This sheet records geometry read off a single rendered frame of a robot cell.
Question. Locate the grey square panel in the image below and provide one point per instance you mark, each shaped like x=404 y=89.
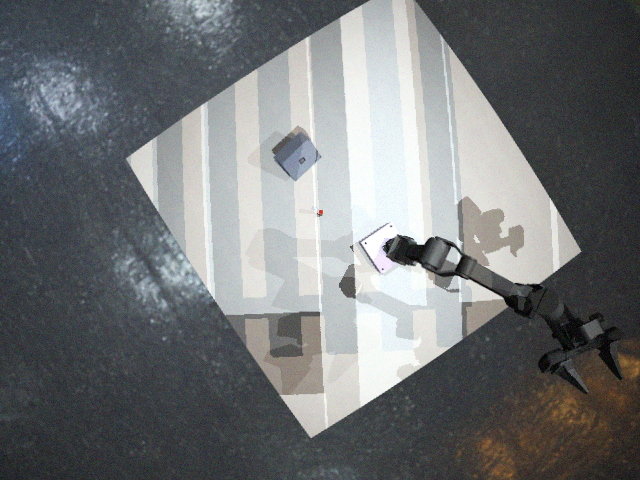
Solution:
x=297 y=156

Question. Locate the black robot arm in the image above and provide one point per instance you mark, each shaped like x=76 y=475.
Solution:
x=525 y=299

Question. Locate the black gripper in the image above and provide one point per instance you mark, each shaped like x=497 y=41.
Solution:
x=556 y=360

